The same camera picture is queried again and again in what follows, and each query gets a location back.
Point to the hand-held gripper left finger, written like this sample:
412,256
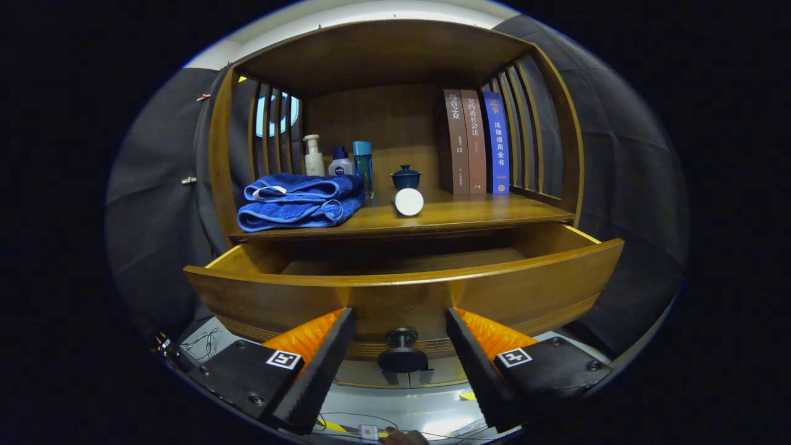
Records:
321,371

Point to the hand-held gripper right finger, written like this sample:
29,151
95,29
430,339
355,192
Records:
479,371

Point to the wooden drawer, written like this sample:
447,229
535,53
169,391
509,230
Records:
408,296

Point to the white squeeze tube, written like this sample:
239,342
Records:
409,202

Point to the wooden cabinet door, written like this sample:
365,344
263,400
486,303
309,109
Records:
358,376
448,377

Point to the wooden countertop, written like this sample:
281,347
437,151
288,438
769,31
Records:
469,213

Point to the wooden cabinet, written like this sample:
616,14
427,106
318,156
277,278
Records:
383,55

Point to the small white square device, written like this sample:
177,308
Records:
369,432

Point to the folded blue towel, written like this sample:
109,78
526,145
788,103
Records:
296,204

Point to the white lotion bottle blue cap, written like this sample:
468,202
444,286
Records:
340,167

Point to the blue lidded teacup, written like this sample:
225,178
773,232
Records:
406,179

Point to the cream pump bottle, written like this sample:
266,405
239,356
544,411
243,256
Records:
314,164

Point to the teal tumbler bottle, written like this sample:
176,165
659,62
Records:
363,167

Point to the reddish brown book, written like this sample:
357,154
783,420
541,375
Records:
476,142

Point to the blue book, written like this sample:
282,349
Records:
497,142

